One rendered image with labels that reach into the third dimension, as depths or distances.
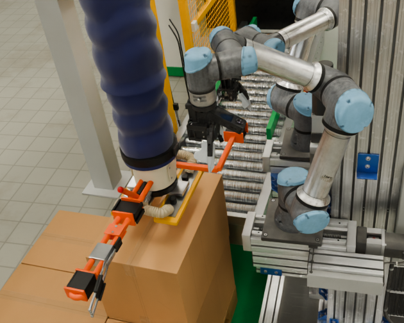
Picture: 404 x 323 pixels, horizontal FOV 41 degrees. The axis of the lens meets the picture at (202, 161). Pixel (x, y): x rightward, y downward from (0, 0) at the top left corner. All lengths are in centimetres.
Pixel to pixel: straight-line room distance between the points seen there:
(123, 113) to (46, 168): 257
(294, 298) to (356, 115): 147
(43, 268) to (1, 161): 201
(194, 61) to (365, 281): 104
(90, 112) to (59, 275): 125
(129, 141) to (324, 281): 88
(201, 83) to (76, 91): 218
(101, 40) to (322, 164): 80
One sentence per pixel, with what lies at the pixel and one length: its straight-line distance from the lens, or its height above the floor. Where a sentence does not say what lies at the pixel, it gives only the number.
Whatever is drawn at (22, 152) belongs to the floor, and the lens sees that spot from 473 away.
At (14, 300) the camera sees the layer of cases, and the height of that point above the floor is 54.
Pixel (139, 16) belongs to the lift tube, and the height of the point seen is 186.
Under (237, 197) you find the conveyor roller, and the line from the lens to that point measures 294.
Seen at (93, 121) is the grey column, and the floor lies 62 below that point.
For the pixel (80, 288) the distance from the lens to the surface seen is 178.
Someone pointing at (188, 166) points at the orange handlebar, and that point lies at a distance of 214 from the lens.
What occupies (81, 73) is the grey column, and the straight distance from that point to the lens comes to 349.
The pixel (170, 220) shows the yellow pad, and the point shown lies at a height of 107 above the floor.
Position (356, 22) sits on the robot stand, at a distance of 175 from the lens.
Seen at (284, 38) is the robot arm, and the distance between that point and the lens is 206.
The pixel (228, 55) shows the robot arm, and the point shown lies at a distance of 144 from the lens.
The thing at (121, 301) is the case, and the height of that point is 69.
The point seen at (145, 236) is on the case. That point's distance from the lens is 224.
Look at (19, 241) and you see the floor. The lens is 389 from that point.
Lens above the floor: 250
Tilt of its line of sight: 38 degrees down
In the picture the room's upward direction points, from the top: 9 degrees counter-clockwise
